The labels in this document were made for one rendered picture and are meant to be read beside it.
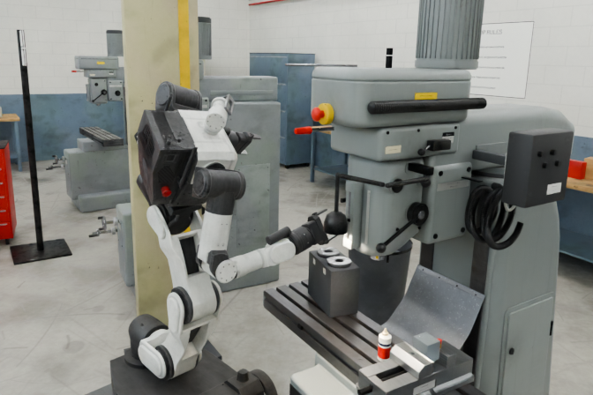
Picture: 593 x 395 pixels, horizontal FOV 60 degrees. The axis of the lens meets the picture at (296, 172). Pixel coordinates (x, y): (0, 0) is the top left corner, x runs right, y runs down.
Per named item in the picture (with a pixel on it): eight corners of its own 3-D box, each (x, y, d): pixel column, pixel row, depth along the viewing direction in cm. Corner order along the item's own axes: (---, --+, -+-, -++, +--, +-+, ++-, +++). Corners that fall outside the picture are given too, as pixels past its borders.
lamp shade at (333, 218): (319, 231, 153) (319, 211, 152) (333, 225, 158) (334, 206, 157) (337, 236, 148) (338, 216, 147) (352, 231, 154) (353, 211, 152)
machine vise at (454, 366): (386, 418, 138) (389, 382, 136) (354, 388, 151) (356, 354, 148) (475, 380, 156) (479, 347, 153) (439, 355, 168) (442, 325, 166)
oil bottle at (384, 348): (383, 363, 163) (385, 332, 161) (374, 357, 166) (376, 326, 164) (392, 360, 165) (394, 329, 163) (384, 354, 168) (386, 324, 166)
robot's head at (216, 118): (200, 130, 170) (209, 110, 165) (206, 115, 178) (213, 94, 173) (220, 137, 171) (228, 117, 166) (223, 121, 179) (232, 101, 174)
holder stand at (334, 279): (329, 318, 191) (331, 268, 187) (307, 293, 211) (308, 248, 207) (357, 313, 195) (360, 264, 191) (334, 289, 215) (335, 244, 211)
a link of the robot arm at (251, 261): (265, 272, 177) (216, 293, 166) (249, 263, 185) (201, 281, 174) (263, 245, 174) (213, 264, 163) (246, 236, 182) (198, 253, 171)
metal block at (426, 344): (425, 364, 149) (427, 346, 148) (411, 354, 154) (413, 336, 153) (439, 359, 152) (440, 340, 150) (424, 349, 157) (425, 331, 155)
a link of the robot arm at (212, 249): (205, 285, 161) (216, 216, 158) (186, 271, 171) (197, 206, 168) (236, 283, 168) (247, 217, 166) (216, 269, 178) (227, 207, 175)
